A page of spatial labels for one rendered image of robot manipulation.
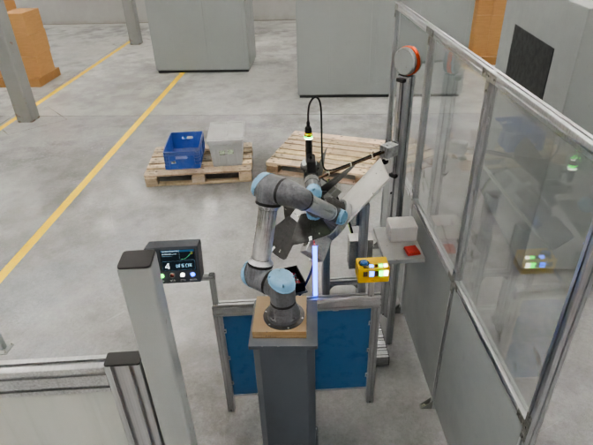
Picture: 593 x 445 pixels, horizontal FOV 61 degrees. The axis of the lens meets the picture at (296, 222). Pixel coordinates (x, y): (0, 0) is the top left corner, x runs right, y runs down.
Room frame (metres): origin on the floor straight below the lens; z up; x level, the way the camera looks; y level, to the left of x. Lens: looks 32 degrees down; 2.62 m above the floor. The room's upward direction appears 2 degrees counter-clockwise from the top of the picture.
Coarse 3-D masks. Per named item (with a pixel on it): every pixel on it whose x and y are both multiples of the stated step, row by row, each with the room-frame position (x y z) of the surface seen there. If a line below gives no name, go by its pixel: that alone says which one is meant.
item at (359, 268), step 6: (360, 258) 2.10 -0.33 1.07; (366, 258) 2.10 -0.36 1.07; (372, 258) 2.10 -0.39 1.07; (378, 258) 2.09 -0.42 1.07; (384, 258) 2.09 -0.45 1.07; (360, 264) 2.04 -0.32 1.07; (372, 264) 2.04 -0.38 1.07; (378, 264) 2.04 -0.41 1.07; (360, 270) 2.00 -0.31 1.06; (366, 270) 2.01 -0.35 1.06; (372, 270) 2.01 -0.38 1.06; (378, 270) 2.01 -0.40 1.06; (384, 270) 2.01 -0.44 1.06; (360, 276) 2.00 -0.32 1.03; (372, 276) 2.01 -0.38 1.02; (378, 276) 2.01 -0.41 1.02; (384, 276) 2.01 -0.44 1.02; (360, 282) 2.00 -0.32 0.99; (366, 282) 2.01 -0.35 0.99; (372, 282) 2.01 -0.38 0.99
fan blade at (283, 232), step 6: (288, 216) 2.49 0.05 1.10; (282, 222) 2.48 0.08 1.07; (288, 222) 2.46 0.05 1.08; (294, 222) 2.45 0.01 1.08; (276, 228) 2.47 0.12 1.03; (282, 228) 2.45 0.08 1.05; (288, 228) 2.44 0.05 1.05; (294, 228) 2.43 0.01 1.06; (276, 234) 2.44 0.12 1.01; (282, 234) 2.42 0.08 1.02; (288, 234) 2.41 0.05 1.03; (276, 240) 2.42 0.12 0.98; (282, 240) 2.40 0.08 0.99; (288, 240) 2.39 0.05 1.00; (276, 246) 2.39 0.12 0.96; (282, 246) 2.37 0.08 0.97; (288, 246) 2.36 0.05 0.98; (276, 252) 2.37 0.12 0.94; (282, 252) 2.35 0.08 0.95; (288, 252) 2.34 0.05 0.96; (282, 258) 2.32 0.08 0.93
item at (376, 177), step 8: (376, 168) 2.62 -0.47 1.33; (384, 168) 2.55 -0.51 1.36; (368, 176) 2.63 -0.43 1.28; (376, 176) 2.55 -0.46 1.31; (384, 176) 2.48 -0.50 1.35; (360, 184) 2.63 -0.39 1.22; (368, 184) 2.55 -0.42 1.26; (376, 184) 2.48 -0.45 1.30; (384, 184) 2.43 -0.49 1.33; (352, 192) 2.62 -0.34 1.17; (360, 192) 2.55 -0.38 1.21; (368, 192) 2.48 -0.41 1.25; (376, 192) 2.42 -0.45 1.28; (352, 200) 2.55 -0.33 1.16; (360, 200) 2.48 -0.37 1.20; (368, 200) 2.42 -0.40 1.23; (352, 208) 2.48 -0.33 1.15; (360, 208) 2.42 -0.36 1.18; (352, 216) 2.42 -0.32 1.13
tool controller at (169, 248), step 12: (168, 240) 2.09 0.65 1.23; (180, 240) 2.08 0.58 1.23; (192, 240) 2.07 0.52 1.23; (156, 252) 1.98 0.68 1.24; (168, 252) 1.98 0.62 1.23; (180, 252) 1.98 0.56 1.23; (192, 252) 1.98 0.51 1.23; (180, 264) 1.97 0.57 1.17; (192, 264) 1.97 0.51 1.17; (168, 276) 1.95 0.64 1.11; (180, 276) 1.95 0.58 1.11; (192, 276) 1.95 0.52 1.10
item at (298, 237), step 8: (304, 216) 2.35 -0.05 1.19; (296, 224) 2.30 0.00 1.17; (304, 224) 2.28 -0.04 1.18; (312, 224) 2.27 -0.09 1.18; (320, 224) 2.26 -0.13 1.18; (296, 232) 2.24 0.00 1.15; (304, 232) 2.22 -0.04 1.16; (312, 232) 2.20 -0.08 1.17; (328, 232) 2.17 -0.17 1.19; (296, 240) 2.18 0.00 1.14; (304, 240) 2.16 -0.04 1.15
